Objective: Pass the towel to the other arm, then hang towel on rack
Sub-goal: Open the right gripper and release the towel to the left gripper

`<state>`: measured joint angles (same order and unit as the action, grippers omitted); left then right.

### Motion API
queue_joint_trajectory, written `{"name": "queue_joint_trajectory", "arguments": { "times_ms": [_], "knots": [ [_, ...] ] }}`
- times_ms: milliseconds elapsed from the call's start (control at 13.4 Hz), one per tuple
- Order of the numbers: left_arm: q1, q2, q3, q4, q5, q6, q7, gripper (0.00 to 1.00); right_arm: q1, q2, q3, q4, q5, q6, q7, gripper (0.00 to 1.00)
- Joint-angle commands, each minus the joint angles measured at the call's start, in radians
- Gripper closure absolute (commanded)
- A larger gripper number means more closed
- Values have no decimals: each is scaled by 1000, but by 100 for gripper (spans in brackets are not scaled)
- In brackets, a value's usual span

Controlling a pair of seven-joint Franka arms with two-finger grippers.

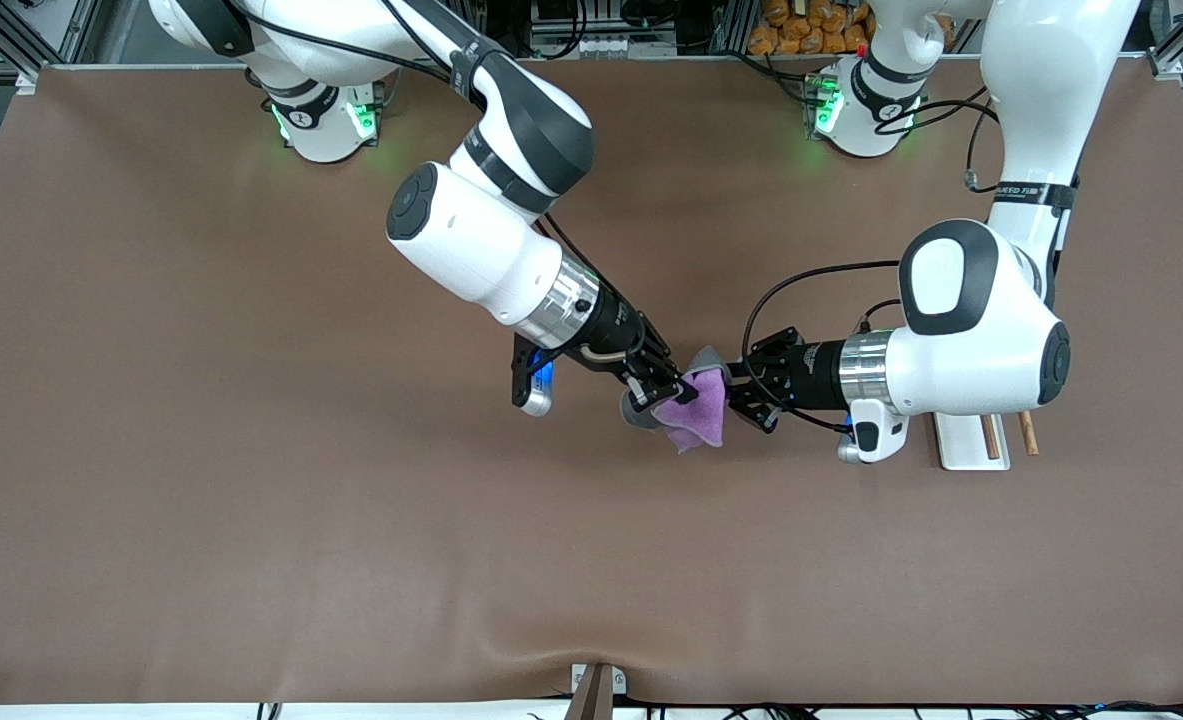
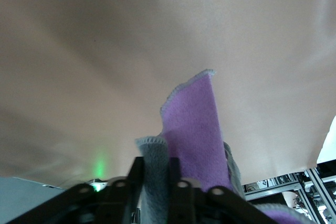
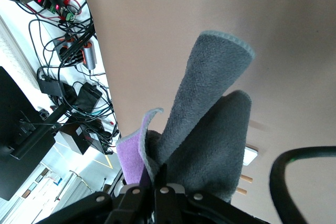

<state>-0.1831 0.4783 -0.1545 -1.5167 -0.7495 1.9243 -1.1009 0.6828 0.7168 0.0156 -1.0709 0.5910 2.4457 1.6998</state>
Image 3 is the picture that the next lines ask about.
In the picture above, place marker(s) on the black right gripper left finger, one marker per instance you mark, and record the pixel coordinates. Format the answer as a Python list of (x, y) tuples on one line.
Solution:
[(120, 208)]

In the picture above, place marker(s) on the white rack base plate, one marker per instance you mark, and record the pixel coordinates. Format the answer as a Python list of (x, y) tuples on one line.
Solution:
[(249, 155)]

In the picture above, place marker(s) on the brown table cover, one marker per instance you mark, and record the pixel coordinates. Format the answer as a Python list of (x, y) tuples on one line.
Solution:
[(183, 11)]

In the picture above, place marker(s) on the circuit board with red lights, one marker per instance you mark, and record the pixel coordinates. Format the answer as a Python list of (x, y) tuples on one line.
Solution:
[(50, 5)]

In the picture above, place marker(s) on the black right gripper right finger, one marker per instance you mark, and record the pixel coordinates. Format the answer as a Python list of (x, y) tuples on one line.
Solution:
[(189, 208)]

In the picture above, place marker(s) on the small black box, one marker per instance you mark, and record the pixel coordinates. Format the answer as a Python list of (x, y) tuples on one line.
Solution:
[(51, 86)]

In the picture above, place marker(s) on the black box with label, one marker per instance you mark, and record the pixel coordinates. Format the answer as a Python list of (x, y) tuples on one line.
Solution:
[(78, 134)]

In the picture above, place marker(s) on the black monitor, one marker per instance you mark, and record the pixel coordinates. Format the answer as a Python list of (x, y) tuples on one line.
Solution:
[(15, 129)]

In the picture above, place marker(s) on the grey and purple towel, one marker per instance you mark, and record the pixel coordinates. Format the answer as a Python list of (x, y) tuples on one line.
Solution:
[(210, 77)]

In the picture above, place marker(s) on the black power adapter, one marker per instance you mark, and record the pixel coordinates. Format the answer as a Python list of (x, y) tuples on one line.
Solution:
[(88, 98)]

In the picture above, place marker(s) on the grey and orange hub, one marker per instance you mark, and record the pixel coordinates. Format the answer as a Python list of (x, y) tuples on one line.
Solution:
[(89, 56)]

